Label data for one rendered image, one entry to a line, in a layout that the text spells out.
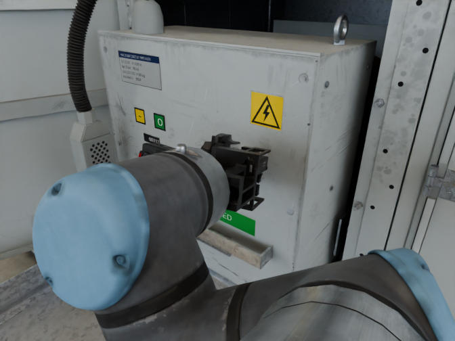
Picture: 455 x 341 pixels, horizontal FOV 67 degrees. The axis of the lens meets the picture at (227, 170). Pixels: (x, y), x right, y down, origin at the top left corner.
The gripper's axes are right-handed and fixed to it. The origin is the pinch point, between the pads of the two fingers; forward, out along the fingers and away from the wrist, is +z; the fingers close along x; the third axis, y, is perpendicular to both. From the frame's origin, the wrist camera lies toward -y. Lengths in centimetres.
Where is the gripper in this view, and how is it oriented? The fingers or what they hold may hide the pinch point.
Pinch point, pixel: (240, 157)
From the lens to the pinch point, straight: 56.4
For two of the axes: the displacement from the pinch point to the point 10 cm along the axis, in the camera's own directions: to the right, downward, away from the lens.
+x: 1.0, -9.7, -2.3
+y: 9.2, 1.8, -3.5
